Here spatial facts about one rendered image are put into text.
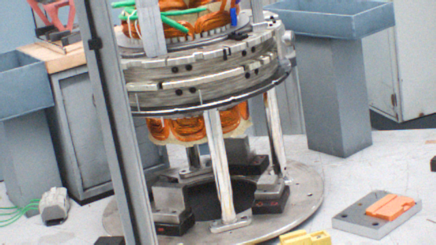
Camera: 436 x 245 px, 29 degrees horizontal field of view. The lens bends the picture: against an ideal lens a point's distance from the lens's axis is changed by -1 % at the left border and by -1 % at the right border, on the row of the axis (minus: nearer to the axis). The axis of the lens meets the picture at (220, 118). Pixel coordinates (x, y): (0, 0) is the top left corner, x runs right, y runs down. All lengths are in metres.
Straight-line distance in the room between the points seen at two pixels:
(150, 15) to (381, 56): 2.54
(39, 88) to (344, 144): 0.57
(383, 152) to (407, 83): 2.06
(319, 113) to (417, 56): 2.08
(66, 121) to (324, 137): 0.49
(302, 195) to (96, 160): 0.41
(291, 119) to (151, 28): 0.68
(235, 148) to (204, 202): 0.11
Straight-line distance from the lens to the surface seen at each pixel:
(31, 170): 1.58
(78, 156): 1.58
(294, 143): 1.71
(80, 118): 1.56
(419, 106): 3.72
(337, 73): 1.55
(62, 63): 1.52
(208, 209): 1.47
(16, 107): 1.52
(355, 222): 1.32
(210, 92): 1.26
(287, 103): 1.84
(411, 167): 1.54
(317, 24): 1.53
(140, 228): 0.93
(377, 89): 3.84
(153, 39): 1.25
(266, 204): 1.37
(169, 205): 1.37
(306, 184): 1.46
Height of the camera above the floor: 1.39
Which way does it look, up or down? 18 degrees down
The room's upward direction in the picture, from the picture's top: 10 degrees counter-clockwise
